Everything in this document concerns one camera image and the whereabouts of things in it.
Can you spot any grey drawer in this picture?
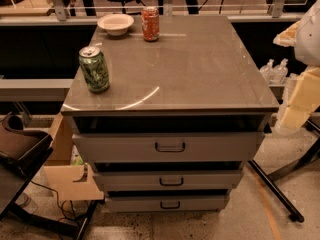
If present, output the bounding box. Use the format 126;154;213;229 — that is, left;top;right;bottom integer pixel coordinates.
106;195;229;213
72;132;264;163
93;170;243;192

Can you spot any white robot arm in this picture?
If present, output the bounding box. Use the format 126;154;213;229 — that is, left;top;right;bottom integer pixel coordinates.
273;0;320;130

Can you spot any grey drawer cabinet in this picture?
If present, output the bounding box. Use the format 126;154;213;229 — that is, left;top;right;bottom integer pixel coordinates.
61;15;278;201

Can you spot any grey bottom drawer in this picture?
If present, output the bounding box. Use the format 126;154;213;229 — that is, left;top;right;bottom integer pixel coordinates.
106;195;229;213

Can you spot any grey top drawer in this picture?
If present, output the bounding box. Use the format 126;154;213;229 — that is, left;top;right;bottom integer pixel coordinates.
72;132;264;163

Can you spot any clear pump bottle left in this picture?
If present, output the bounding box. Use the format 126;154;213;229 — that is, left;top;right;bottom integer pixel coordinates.
260;59;274;83

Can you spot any black metal stand leg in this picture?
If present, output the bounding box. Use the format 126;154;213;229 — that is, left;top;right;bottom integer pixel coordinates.
249;120;319;223

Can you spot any orange soda can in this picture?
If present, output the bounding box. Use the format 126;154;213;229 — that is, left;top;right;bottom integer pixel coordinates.
142;7;160;41

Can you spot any white bowl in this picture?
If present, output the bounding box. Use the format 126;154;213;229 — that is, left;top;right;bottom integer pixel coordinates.
97;14;134;36

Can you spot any green soda can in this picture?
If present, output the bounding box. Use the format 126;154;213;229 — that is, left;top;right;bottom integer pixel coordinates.
79;46;109;93

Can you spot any cardboard box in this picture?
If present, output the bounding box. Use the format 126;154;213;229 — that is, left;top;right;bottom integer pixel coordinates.
44;113;104;201

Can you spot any black chair with cushion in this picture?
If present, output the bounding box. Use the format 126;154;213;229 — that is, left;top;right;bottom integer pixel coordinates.
0;114;52;217

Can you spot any grey metal railing shelf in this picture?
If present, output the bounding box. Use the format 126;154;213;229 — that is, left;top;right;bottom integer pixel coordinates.
0;79;72;102

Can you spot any black floor cable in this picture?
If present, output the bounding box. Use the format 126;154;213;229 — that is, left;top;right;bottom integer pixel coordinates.
30;180;88;240

